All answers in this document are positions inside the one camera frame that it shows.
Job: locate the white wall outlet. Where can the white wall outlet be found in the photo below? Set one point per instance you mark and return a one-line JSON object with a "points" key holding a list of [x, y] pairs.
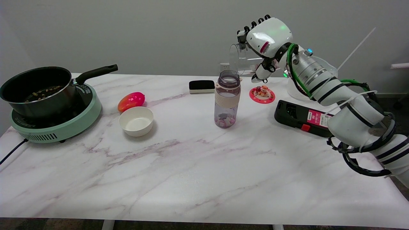
{"points": [[224, 67]]}

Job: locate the red round coaster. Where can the red round coaster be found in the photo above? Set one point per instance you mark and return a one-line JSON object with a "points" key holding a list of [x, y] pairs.
{"points": [[266, 98]]}

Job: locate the mint green induction cooker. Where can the mint green induction cooker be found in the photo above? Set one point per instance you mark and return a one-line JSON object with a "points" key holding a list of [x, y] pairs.
{"points": [[65, 129]]}

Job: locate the white round bowl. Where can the white round bowl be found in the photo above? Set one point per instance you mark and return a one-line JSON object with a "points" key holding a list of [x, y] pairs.
{"points": [[136, 123]]}

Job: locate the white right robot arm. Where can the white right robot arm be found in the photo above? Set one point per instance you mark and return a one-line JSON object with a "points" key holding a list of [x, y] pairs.
{"points": [[354, 119]]}

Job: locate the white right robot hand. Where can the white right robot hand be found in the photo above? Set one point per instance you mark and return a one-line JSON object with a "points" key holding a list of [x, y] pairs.
{"points": [[270, 35]]}

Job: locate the clear plastic measuring cup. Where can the clear plastic measuring cup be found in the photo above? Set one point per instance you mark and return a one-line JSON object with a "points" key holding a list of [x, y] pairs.
{"points": [[239, 59]]}

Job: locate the grey floor vent grille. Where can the grey floor vent grille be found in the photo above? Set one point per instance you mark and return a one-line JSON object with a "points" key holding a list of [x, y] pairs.
{"points": [[378, 125]]}

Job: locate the small colourful toy figurine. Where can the small colourful toy figurine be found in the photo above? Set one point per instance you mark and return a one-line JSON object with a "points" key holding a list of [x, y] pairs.
{"points": [[263, 91]]}

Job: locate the black and white board eraser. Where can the black and white board eraser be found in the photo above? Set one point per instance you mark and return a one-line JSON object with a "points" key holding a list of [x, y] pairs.
{"points": [[201, 85]]}

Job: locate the red orange toy mango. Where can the red orange toy mango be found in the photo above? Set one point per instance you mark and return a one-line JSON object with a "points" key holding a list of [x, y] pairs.
{"points": [[131, 100]]}

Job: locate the white bar at wall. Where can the white bar at wall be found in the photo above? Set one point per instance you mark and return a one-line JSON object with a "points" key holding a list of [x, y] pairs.
{"points": [[401, 65]]}

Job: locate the black power strip red label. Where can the black power strip red label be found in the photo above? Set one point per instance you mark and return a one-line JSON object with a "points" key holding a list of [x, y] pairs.
{"points": [[294, 115]]}

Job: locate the clear bottle with beige sleeve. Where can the clear bottle with beige sleeve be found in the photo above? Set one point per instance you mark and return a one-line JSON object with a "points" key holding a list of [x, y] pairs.
{"points": [[227, 100]]}

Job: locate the white table leg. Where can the white table leg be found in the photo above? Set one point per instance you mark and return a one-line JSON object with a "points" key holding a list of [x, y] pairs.
{"points": [[108, 225], [278, 227]]}

